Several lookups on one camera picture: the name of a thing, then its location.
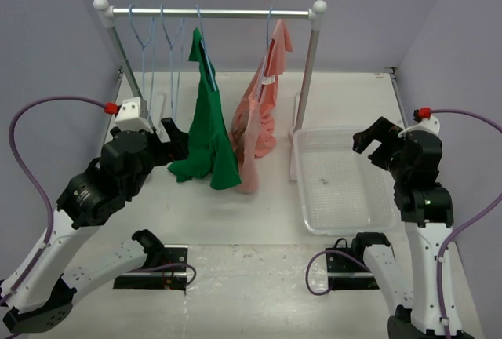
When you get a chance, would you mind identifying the pink t shirt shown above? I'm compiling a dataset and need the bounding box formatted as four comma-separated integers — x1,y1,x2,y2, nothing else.
229,20,293,194

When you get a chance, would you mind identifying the blue hanger of pink shirt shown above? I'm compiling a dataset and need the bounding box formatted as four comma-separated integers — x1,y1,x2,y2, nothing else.
255,6,274,102

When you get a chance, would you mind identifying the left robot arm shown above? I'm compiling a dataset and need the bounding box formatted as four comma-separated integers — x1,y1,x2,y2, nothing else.
1,118,189,337

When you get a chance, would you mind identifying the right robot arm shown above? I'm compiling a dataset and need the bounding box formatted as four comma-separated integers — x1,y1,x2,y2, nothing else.
350,117,470,338

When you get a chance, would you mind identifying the green t shirt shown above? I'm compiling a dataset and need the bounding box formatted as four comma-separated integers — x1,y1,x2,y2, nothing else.
168,28,241,191

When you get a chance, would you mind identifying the blue hanger with green shirt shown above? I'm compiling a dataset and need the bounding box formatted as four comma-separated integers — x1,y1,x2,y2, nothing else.
195,5,218,92

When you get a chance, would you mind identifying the empty blue hanger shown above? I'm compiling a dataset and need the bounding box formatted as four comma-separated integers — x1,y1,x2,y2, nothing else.
160,5,185,121
128,4,155,119

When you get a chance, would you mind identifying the clear plastic basket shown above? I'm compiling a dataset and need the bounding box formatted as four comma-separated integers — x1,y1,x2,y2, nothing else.
293,126,398,236

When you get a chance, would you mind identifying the metal clothes rack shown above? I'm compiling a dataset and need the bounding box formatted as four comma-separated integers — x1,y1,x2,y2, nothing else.
93,0,328,181

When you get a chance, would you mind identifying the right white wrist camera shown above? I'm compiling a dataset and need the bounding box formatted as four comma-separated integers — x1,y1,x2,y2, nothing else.
398,108,440,138

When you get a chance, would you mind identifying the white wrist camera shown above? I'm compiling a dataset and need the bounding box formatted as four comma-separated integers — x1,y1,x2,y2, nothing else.
115,97,154,133
398,108,440,138

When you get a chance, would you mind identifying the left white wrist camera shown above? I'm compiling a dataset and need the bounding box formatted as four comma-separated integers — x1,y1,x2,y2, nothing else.
115,97,154,133

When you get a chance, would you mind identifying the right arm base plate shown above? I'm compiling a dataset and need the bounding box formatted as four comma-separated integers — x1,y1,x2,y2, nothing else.
326,254,379,291

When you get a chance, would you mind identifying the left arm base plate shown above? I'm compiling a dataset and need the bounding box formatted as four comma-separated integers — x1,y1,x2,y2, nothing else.
113,245,191,292

